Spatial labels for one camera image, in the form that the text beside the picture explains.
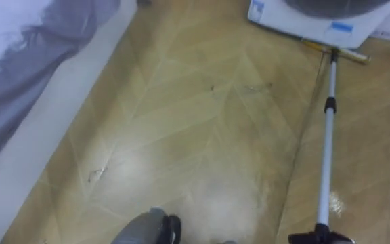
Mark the white crumb pile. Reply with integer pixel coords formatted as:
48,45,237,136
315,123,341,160
328,190,347,218

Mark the white washing machine tower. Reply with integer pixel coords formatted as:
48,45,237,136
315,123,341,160
247,0,390,50

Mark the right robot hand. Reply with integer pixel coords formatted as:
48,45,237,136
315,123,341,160
287,223,355,244

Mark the silver pole yellow head mop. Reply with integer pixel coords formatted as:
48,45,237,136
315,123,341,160
300,38,372,235

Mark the grey sheer curtain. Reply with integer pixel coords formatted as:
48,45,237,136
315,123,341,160
0,0,122,177

